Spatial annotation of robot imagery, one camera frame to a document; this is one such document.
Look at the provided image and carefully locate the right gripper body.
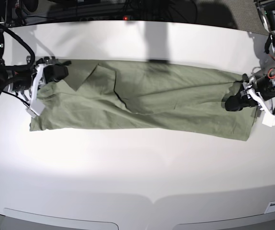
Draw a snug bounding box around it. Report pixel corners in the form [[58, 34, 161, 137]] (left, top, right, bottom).
[[7, 57, 61, 117]]

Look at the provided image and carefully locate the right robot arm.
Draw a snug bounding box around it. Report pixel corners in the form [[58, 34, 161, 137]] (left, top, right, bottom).
[[0, 22, 71, 117]]

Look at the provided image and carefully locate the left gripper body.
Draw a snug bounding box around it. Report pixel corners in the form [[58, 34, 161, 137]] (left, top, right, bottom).
[[239, 74, 275, 127]]

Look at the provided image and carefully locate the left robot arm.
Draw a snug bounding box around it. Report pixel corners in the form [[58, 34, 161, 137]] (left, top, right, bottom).
[[225, 0, 275, 127]]

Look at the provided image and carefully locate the green T-shirt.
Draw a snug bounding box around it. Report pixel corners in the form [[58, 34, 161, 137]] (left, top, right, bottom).
[[30, 60, 257, 141]]

